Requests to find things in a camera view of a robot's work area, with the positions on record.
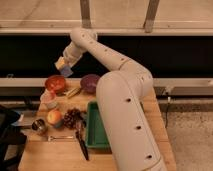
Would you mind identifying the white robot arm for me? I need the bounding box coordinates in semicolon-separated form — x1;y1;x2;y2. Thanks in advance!
63;28;167;171

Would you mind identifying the black handled knife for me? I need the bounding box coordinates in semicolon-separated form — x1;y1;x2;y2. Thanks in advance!
75;121;89;161

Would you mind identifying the peach apple toy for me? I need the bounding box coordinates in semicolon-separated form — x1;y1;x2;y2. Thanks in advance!
47;110;63;128

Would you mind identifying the silver fork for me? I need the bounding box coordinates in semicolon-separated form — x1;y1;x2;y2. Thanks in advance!
47;136;74;142

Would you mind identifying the red bowl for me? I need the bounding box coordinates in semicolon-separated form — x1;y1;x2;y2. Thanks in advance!
45;75;66;93

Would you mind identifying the brown pine cone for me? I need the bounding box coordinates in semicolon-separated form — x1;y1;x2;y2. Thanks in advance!
63;108;82;129

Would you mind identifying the small white pink cup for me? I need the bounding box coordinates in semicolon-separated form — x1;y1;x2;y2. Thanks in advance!
40;92;57;110

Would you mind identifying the green plastic tray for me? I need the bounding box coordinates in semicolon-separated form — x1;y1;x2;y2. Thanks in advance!
86;101;110;149

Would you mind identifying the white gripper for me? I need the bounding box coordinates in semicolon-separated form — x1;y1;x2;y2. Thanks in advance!
63;43;82;66

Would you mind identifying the small metal cup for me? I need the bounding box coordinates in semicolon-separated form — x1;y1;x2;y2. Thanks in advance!
32;119;47;135

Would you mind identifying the purple bowl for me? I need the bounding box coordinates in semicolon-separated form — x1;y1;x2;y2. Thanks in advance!
80;74;100;94

